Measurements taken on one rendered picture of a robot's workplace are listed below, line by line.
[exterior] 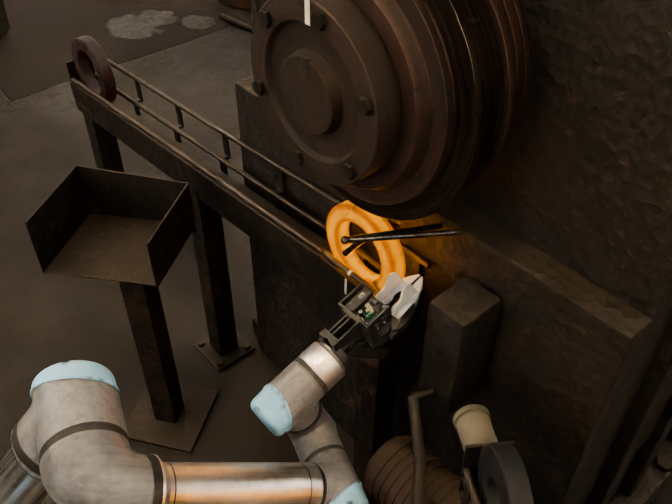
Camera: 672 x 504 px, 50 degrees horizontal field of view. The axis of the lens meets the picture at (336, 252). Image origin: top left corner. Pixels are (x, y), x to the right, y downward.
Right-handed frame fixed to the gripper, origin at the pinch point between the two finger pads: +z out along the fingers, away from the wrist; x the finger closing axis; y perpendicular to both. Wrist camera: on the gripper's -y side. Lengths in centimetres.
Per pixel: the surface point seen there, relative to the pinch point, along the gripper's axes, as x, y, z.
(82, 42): 120, 2, -2
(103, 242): 64, -5, -33
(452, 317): -12.2, 6.1, -3.4
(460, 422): -21.6, -3.0, -13.3
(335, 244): 18.9, -1.3, -2.9
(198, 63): 222, -99, 62
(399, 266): 3.4, 2.6, -0.3
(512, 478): -35.9, 9.4, -17.5
